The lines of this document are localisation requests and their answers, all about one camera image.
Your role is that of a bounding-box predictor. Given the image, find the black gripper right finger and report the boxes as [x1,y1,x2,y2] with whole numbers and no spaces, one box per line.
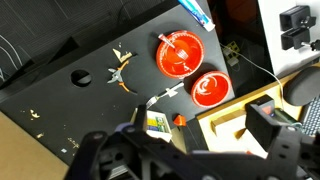
[245,104,280,151]

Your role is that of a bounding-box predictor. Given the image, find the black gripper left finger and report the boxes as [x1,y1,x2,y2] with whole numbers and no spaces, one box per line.
[134,105,147,131]

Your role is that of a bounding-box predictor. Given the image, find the silver table fork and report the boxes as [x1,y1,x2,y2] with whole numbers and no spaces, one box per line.
[146,82,184,109]

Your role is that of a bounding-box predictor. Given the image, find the far orange bowl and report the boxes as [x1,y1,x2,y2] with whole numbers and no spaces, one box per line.
[191,71,231,108]

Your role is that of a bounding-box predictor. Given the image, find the orange bowl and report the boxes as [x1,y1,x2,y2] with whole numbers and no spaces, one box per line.
[156,30,205,78]
[191,71,231,108]

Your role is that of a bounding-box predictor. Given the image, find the near orange bowl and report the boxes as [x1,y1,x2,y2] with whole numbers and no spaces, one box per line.
[156,30,205,78]

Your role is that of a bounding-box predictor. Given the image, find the silver fork in near bowl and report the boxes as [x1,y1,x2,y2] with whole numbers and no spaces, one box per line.
[158,34,188,60]

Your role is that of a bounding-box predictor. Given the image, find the wooden shape sorter box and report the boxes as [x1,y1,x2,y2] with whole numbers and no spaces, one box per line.
[143,110,172,142]

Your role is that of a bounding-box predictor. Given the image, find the small orange block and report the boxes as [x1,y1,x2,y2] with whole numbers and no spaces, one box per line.
[173,115,186,126]

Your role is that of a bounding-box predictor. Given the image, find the black keyboard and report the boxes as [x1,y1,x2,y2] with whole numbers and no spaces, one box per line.
[300,97,320,136]

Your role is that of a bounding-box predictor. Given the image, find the black office chair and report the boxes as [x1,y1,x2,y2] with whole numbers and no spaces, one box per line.
[283,66,320,106]

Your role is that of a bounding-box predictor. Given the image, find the tan tape scrap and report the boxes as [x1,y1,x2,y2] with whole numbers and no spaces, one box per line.
[112,49,133,63]

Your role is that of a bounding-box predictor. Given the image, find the black clamp mounts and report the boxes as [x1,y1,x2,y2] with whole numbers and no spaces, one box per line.
[279,5,320,51]

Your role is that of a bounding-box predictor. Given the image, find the blue white tube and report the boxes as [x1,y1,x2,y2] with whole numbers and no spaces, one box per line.
[178,0,215,32]

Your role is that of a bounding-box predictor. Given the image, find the orange handled pliers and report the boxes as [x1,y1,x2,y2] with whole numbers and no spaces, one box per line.
[107,60,136,95]

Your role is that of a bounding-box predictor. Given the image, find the white cable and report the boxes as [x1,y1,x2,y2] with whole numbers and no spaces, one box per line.
[219,43,285,109]

